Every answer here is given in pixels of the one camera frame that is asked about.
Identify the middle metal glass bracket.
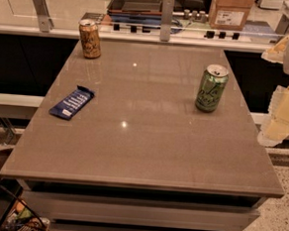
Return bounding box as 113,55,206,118
159,0,174,42

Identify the cardboard box with label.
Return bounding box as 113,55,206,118
208,0,254,31

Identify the orange soda can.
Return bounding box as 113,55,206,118
79,19,101,59

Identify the grey drawer cabinet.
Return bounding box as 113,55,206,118
23,189,259,231

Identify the snack bag in bin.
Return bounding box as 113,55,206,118
0,201,50,231

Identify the blue snack bar wrapper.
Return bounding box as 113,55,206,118
48,85,95,120

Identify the green soda can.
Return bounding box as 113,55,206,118
195,63,229,112

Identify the dark metal tray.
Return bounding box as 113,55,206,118
107,0,163,15

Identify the left metal glass bracket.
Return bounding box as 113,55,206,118
33,0,53,32

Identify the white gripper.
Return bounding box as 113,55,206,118
257,35,289,148

